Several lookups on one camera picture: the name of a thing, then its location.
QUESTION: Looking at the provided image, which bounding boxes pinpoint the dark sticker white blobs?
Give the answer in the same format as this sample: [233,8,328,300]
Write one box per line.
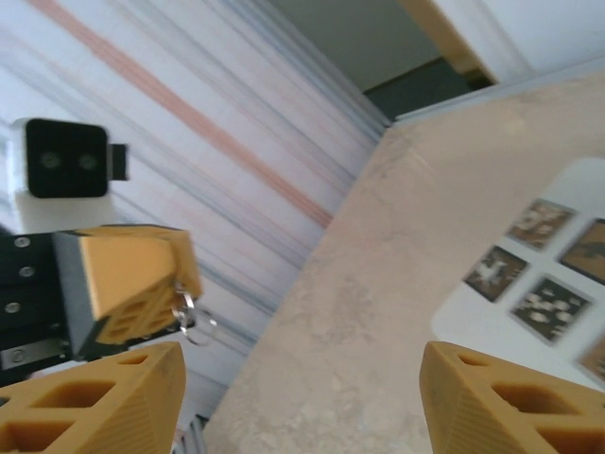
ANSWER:
[508,274,595,346]

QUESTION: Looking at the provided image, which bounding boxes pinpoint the silver key ring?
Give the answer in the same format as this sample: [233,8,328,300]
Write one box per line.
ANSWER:
[177,302,219,347]

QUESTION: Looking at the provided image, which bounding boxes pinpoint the small silver key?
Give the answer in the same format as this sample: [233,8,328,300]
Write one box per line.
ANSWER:
[172,281,196,332]

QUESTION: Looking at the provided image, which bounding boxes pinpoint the brown sticker pale pattern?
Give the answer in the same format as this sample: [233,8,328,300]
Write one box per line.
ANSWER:
[505,198,580,250]

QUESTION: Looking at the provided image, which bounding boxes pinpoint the dark sticker white bird pattern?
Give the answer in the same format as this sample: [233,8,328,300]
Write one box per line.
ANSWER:
[464,245,529,302]

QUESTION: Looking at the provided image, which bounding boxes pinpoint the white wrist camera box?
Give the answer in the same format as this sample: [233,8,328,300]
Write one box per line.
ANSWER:
[9,116,130,233]

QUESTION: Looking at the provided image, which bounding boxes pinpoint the light wooden furniture panel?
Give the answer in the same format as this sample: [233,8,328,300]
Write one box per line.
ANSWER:
[396,0,502,86]

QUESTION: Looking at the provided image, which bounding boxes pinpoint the brown sticker dark silhouette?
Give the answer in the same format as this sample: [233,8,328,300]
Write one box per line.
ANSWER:
[560,218,605,286]

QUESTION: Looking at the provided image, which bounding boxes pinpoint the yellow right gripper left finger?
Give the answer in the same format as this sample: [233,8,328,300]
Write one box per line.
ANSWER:
[0,340,186,454]

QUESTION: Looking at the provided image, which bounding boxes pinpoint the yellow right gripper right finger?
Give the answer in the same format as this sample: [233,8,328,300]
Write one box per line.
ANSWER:
[421,340,605,454]

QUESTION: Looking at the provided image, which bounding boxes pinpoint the brown sticker heart pattern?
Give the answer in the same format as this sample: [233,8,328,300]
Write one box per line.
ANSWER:
[576,330,605,385]

